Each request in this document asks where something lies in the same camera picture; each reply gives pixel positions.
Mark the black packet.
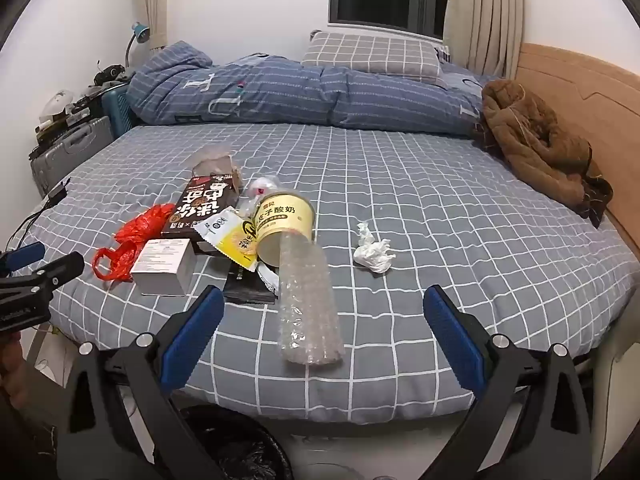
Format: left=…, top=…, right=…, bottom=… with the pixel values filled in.
left=222, top=255, right=278, bottom=305

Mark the grey checked pillow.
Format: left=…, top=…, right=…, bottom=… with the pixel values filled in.
left=301, top=31, right=443, bottom=86

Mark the yellow yogurt cup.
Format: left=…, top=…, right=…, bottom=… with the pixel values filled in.
left=252, top=192, right=317, bottom=267

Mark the white plastic mask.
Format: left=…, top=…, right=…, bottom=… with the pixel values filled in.
left=40, top=90, right=76, bottom=121

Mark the brown jacket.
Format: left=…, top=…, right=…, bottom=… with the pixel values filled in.
left=480, top=78, right=613, bottom=228

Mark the red plastic bag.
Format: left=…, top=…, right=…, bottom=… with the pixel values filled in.
left=91, top=203, right=177, bottom=283

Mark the narrow beige curtain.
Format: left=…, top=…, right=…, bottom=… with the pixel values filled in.
left=137, top=0, right=173, bottom=51

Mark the black cable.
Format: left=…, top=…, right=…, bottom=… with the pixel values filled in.
left=10, top=199, right=56, bottom=256

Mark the black trash bin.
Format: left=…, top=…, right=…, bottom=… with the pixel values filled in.
left=165, top=405, right=296, bottom=480

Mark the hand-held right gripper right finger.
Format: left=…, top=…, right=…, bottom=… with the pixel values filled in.
left=422, top=285, right=596, bottom=480

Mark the grey checked bed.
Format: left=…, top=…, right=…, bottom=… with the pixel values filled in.
left=10, top=122, right=640, bottom=423

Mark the yellow white sachet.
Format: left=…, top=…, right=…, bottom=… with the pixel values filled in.
left=192, top=205, right=261, bottom=273

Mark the white cardboard box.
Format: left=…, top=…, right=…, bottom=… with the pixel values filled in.
left=130, top=238, right=197, bottom=297

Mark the wide beige curtain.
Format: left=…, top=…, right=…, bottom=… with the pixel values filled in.
left=442, top=0, right=526, bottom=81

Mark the clear plastic bottle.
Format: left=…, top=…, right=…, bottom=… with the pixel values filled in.
left=277, top=232, right=346, bottom=366

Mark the blue striped duvet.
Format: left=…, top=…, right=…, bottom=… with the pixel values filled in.
left=125, top=42, right=501, bottom=136

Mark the wooden headboard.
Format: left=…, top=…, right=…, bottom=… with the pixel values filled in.
left=515, top=42, right=640, bottom=261

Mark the blue desk lamp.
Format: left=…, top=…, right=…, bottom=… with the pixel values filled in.
left=125, top=21, right=151, bottom=68

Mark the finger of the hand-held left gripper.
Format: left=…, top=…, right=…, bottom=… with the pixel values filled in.
left=0, top=241, right=47, bottom=273
left=0, top=251, right=86, bottom=306

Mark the silver suitcase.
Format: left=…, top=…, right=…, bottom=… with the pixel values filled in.
left=30, top=116, right=116, bottom=196

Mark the dark brown snack box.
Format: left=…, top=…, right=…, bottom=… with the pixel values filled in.
left=161, top=172, right=242, bottom=241

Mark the white tissue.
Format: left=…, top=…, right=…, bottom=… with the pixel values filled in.
left=352, top=221, right=396, bottom=275

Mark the teal suitcase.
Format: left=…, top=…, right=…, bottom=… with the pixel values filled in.
left=102, top=85, right=138, bottom=138

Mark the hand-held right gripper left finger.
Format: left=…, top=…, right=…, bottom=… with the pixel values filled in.
left=62, top=285, right=226, bottom=480

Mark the clear wrapper with red bit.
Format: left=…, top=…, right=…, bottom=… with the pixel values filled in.
left=248, top=174, right=291, bottom=201

